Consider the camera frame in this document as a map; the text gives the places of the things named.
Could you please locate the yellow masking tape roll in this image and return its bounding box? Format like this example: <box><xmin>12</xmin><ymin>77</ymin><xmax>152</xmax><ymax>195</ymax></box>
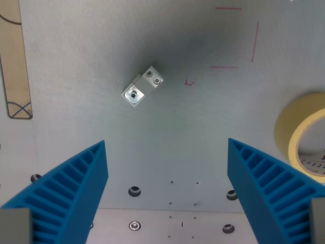
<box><xmin>274</xmin><ymin>91</ymin><xmax>325</xmax><ymax>183</ymax></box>

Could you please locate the wooden board with dark lines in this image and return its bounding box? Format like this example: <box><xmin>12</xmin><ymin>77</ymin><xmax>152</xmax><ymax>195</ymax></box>
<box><xmin>0</xmin><ymin>0</ymin><xmax>34</xmax><ymax>120</ymax></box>

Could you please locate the small aluminium machined block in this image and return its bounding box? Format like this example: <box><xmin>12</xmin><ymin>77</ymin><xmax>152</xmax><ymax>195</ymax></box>
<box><xmin>120</xmin><ymin>65</ymin><xmax>164</xmax><ymax>107</ymax></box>

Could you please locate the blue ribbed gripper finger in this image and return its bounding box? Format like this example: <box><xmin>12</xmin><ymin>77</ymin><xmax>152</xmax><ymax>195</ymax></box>
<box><xmin>227</xmin><ymin>138</ymin><xmax>325</xmax><ymax>244</ymax></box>
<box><xmin>0</xmin><ymin>140</ymin><xmax>109</xmax><ymax>244</ymax></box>

